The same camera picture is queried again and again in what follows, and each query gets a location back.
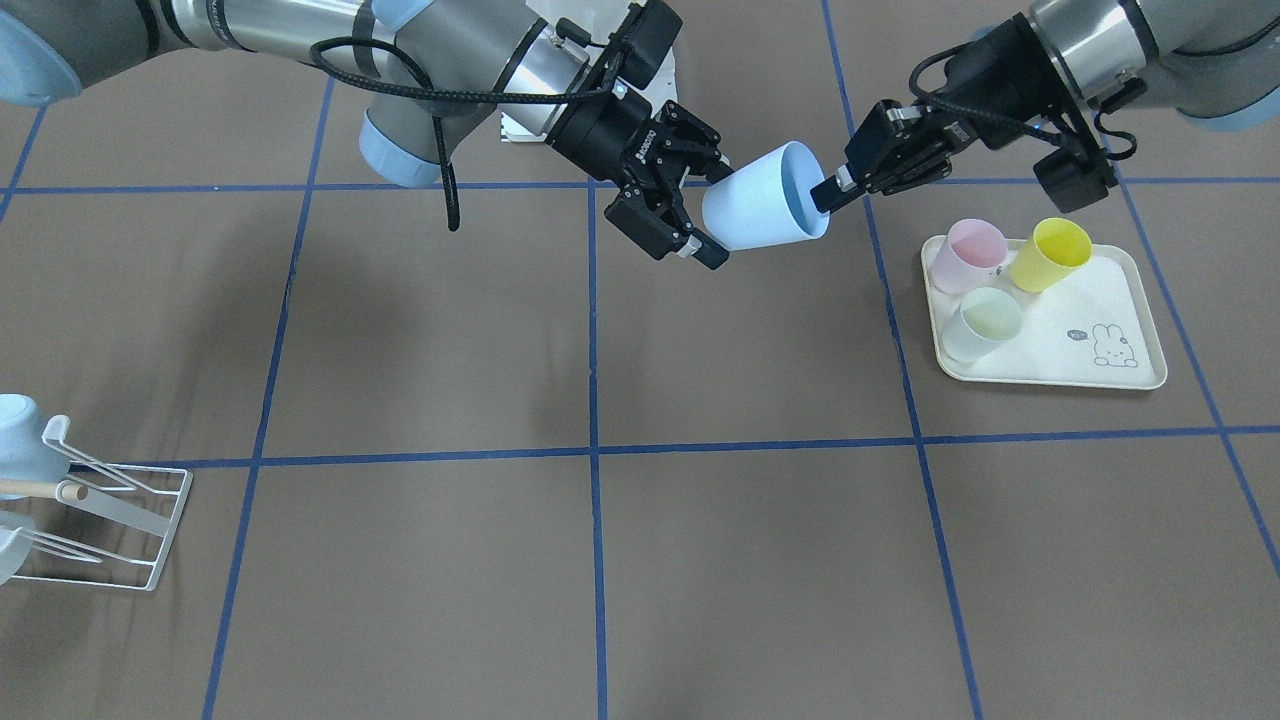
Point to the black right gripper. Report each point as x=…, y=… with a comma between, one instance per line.
x=612, y=133

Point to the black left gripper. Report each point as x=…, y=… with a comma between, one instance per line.
x=975, y=105

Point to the light blue plastic cup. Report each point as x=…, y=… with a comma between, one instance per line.
x=768, y=202

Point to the pale green plastic cup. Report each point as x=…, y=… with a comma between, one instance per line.
x=985, y=319

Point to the yellow plastic cup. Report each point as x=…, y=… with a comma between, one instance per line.
x=1056, y=248

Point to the white translucent cup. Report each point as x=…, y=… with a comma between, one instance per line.
x=16, y=545

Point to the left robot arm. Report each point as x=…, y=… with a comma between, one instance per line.
x=1213, y=62

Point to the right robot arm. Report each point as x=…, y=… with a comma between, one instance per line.
x=437, y=70

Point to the pink plastic cup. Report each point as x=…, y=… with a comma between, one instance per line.
x=971, y=252

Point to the cream tray with bear drawing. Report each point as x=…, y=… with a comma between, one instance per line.
x=1092, y=330

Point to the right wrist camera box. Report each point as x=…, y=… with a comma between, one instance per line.
x=646, y=37

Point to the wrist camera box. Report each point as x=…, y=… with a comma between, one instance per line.
x=646, y=37
x=1074, y=180

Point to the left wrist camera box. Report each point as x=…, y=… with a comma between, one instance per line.
x=1074, y=180

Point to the white wire cup rack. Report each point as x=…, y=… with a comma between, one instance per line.
x=106, y=524

